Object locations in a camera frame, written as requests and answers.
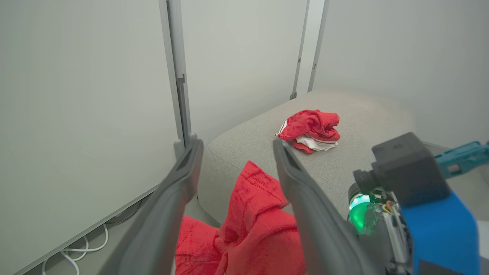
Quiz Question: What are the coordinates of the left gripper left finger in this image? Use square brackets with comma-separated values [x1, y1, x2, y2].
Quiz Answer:
[99, 139, 205, 275]

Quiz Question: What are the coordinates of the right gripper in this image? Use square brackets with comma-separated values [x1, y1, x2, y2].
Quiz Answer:
[348, 183, 415, 275]

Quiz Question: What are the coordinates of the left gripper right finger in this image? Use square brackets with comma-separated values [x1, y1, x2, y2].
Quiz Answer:
[273, 139, 387, 275]

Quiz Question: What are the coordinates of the plain red garment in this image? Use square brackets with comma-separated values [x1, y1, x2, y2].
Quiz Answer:
[175, 160, 307, 275]

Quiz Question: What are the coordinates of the red garment with white stripes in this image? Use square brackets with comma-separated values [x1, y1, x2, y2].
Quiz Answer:
[275, 109, 341, 154]

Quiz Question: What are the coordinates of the grey fabric sofa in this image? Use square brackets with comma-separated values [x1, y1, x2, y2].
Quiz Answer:
[198, 89, 489, 226]

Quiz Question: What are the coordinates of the grey partition foot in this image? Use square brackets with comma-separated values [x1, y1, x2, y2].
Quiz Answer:
[173, 132, 198, 160]

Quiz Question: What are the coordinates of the wide white partition panel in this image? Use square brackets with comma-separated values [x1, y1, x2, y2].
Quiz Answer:
[0, 0, 191, 275]

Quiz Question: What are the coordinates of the dark grey right wrist camera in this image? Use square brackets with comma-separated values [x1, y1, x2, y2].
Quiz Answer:
[353, 132, 452, 209]

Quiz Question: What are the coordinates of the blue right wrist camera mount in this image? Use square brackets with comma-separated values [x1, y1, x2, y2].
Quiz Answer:
[400, 190, 481, 275]

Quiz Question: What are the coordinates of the looped white cable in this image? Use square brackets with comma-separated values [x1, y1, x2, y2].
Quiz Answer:
[41, 223, 110, 275]

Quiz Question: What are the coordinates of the teal right wrist bracket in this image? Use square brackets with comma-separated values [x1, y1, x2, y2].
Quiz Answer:
[434, 141, 489, 179]

